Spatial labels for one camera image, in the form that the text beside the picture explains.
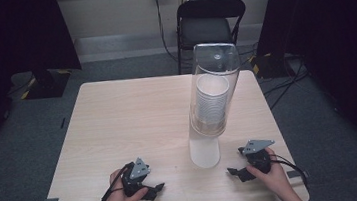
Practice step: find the black folding chair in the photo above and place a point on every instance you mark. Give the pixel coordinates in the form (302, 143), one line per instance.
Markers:
(205, 29)

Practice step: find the person's left hand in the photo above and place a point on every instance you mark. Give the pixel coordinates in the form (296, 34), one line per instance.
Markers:
(118, 200)

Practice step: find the person's right hand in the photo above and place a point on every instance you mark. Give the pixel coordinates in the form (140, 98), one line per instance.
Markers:
(275, 179)

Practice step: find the clear tube cup dispenser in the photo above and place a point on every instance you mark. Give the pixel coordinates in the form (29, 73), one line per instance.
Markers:
(205, 153)

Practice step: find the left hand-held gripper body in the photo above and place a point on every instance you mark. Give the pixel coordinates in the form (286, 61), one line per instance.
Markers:
(134, 182)

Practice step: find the black curtain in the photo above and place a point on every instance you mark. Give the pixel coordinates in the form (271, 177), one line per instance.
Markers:
(338, 46)
(10, 47)

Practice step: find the stack of white paper cups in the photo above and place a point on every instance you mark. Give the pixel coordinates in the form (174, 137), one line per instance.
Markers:
(211, 100)

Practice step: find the black stand base striped tape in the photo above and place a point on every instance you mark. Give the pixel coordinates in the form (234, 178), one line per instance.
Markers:
(47, 84)
(270, 65)

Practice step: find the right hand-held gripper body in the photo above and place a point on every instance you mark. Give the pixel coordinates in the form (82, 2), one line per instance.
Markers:
(259, 162)

